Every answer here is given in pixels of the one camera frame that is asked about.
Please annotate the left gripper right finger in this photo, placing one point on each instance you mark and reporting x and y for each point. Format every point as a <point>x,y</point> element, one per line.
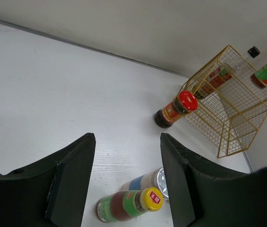
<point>203,193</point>

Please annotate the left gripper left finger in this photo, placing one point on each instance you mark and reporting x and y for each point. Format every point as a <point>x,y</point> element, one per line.
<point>50,192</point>

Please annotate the yellow-cap sauce bottle front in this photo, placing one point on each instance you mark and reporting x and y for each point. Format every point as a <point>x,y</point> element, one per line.
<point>129,204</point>

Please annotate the tall black-cap glass bottle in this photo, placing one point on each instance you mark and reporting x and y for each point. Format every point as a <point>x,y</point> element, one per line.
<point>224,72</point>

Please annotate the silver-cap blue-label shaker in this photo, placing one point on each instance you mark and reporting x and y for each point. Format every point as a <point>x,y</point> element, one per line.
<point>155,179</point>

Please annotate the red-cap dark sauce jar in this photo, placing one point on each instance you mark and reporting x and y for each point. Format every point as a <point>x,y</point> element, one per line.
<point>182,104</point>

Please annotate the yellow wire basket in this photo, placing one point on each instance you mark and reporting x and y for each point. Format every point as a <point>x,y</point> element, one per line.
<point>231,116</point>

